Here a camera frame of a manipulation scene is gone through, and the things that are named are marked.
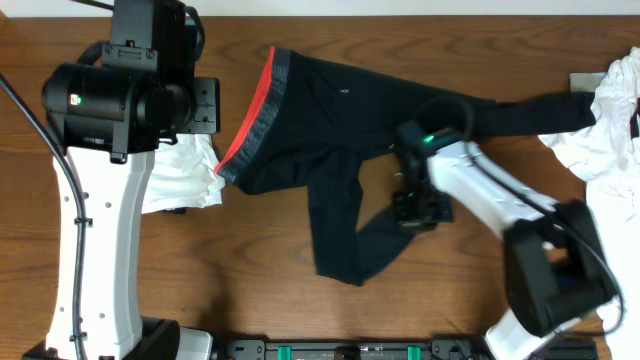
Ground black leggings with red waistband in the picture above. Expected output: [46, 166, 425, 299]
[216, 47, 595, 286]

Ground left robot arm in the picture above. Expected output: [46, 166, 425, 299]
[27, 0, 220, 360]

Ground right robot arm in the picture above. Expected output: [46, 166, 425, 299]
[391, 96, 624, 359]

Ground folded white garment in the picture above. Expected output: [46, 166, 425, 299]
[142, 134, 225, 214]

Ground folded black garment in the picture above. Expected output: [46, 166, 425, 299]
[161, 208, 186, 215]

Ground crumpled white shirt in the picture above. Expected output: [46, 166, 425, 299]
[539, 47, 640, 360]

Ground grey cloth piece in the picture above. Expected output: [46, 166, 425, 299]
[569, 72, 606, 92]

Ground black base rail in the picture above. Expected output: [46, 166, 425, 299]
[219, 338, 600, 360]

